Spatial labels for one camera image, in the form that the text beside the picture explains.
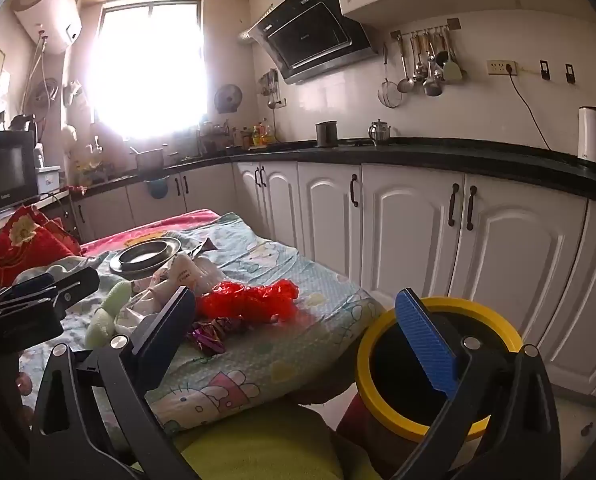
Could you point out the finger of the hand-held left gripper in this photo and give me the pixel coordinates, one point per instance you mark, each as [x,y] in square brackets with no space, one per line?
[75,285]
[35,283]

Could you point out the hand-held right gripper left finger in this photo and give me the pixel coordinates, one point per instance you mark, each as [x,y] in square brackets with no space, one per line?
[170,320]

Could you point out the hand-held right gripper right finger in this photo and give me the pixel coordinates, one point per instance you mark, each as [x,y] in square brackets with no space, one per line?
[428,345]

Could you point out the purple foil wrapper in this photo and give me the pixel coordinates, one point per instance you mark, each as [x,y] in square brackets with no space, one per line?
[212,335]

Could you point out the yellow-rimmed waste bin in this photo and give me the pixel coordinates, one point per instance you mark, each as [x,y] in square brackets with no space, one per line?
[375,345]

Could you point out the red plastic bag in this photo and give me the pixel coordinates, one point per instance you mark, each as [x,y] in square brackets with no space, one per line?
[248,300]

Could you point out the silver foil wrapper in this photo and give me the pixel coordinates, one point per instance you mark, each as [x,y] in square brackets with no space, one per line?
[205,246]

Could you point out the red floral pillow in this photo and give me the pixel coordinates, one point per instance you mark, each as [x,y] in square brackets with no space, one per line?
[25,242]

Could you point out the round steel plate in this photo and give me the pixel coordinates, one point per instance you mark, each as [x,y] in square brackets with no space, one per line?
[145,255]

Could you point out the pink blanket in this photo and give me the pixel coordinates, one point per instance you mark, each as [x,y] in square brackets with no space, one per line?
[127,232]

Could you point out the white plastic container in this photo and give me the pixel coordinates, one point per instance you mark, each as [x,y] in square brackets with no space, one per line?
[47,180]

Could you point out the black microwave oven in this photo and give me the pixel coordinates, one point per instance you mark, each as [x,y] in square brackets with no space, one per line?
[5,170]

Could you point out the white base cabinets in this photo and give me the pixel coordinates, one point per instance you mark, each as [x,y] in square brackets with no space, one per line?
[518,270]

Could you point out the light blue cartoon blanket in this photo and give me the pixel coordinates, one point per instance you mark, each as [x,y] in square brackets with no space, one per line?
[288,340]

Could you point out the steel stockpot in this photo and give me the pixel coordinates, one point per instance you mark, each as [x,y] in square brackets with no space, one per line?
[149,161]

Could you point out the yellow-green cloth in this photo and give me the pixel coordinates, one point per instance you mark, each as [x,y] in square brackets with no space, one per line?
[258,440]

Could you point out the dish rack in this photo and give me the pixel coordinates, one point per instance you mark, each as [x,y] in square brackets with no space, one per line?
[213,140]

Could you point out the black kitchen countertop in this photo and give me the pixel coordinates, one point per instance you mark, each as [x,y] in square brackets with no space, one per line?
[428,152]

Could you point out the group of condiment bottles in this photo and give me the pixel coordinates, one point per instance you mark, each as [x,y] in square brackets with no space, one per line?
[258,135]

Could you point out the steel teapot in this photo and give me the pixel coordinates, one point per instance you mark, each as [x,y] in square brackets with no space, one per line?
[379,132]

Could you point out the kitchen window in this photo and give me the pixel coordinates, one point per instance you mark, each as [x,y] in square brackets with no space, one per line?
[147,70]

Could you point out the black pot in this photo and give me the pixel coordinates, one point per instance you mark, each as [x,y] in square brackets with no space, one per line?
[327,134]

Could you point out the steel mesh strainer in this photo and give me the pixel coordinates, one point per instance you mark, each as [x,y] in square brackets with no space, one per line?
[390,95]

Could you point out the hanging kitchen tools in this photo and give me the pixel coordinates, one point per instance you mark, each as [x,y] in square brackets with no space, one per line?
[270,87]

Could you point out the steel ladle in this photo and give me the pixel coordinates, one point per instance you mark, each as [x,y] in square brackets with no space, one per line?
[433,87]
[419,74]
[405,83]

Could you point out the white electric kettle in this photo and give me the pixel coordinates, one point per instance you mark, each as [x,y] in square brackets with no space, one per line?
[593,135]

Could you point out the white water heater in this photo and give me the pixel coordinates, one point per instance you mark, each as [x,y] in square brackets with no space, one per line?
[47,15]

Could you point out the pale green spatula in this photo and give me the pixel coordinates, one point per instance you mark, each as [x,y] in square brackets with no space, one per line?
[454,71]

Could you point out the black spoon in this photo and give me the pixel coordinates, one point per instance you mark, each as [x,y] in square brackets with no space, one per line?
[443,56]

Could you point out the black range hood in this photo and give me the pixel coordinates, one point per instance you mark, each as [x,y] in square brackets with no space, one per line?
[310,35]

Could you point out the round grey wall dispenser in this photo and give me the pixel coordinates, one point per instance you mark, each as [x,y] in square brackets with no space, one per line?
[227,98]

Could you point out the wall power strip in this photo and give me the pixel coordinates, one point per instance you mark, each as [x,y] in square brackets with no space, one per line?
[500,67]

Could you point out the black wall hook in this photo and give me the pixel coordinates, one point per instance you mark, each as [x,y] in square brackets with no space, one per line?
[544,70]
[569,73]

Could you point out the utensil hanging rail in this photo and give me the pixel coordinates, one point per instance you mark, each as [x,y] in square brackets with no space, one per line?
[423,31]

